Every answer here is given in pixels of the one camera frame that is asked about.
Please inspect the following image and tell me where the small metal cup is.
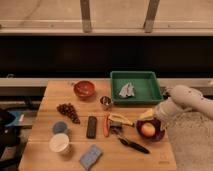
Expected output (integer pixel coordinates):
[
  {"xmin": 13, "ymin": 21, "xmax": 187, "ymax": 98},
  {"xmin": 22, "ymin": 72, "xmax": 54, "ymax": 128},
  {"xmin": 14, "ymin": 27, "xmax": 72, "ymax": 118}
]
[{"xmin": 100, "ymin": 96, "xmax": 112, "ymax": 110}]

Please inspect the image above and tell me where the bunch of dark grapes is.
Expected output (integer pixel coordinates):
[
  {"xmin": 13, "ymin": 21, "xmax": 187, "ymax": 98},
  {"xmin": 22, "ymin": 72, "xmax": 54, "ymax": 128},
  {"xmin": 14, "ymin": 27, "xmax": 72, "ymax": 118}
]
[{"xmin": 57, "ymin": 103, "xmax": 80, "ymax": 124}]

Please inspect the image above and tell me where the black chair with blue item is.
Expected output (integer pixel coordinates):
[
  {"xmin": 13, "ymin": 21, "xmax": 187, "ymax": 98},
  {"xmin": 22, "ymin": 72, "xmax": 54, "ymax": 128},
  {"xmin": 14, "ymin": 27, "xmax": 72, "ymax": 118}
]
[{"xmin": 0, "ymin": 107, "xmax": 26, "ymax": 169}]

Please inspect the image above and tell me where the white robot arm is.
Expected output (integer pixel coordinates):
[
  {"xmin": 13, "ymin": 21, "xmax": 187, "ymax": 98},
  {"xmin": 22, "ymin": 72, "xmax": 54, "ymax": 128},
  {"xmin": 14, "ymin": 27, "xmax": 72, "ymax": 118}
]
[{"xmin": 139, "ymin": 85, "xmax": 213, "ymax": 124}]

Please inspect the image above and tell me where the crumpled grey cloth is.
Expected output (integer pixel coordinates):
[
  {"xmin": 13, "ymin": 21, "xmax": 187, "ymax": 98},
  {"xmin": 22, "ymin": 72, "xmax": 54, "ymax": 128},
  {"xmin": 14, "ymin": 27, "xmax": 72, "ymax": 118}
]
[{"xmin": 119, "ymin": 82, "xmax": 135, "ymax": 98}]

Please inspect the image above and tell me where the white paper cup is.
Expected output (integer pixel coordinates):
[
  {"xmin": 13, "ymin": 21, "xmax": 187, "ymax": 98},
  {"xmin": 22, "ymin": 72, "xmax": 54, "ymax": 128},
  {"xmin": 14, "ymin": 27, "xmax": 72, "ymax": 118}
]
[{"xmin": 49, "ymin": 133, "xmax": 70, "ymax": 155}]

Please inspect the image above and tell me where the blue sponge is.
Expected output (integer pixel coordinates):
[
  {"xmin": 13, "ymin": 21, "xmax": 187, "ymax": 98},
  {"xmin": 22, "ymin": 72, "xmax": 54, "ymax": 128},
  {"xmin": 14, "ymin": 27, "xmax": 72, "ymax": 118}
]
[{"xmin": 79, "ymin": 144, "xmax": 103, "ymax": 171}]

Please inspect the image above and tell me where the yellow banana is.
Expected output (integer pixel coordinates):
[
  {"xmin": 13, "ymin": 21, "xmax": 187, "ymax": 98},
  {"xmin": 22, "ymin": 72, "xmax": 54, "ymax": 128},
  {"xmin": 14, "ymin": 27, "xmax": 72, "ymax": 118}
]
[{"xmin": 109, "ymin": 113, "xmax": 134, "ymax": 127}]

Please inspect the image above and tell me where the black handled brush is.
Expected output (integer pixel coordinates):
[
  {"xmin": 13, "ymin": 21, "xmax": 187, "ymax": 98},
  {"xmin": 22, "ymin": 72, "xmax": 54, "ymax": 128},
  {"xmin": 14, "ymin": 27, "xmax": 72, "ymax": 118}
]
[{"xmin": 109, "ymin": 122, "xmax": 150, "ymax": 154}]

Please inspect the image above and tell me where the black remote control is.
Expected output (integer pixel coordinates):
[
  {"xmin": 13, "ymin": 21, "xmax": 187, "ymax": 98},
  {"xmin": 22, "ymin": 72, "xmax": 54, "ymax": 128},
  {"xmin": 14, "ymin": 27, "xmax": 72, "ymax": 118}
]
[{"xmin": 86, "ymin": 116, "xmax": 97, "ymax": 139}]

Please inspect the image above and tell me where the red yellow apple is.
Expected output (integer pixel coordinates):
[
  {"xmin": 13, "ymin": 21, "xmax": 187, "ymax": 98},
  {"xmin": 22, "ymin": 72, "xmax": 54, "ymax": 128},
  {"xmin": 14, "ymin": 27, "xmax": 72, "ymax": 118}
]
[{"xmin": 141, "ymin": 123, "xmax": 156, "ymax": 137}]

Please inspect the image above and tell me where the orange carrot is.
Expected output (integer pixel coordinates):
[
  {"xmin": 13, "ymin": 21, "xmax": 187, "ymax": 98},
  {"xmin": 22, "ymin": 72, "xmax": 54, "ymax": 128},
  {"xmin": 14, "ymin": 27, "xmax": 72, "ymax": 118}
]
[{"xmin": 103, "ymin": 114, "xmax": 109, "ymax": 137}]

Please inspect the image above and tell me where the purple bowl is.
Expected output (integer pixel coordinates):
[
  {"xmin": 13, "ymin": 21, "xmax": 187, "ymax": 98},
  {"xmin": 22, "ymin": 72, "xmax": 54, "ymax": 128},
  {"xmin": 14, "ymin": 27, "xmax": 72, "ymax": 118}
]
[{"xmin": 136, "ymin": 118, "xmax": 165, "ymax": 142}]

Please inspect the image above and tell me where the green plastic tray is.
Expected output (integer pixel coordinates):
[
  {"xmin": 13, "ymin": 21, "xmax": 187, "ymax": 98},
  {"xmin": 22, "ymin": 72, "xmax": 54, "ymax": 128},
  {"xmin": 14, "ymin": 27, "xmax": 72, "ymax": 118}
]
[{"xmin": 110, "ymin": 71, "xmax": 163, "ymax": 105}]

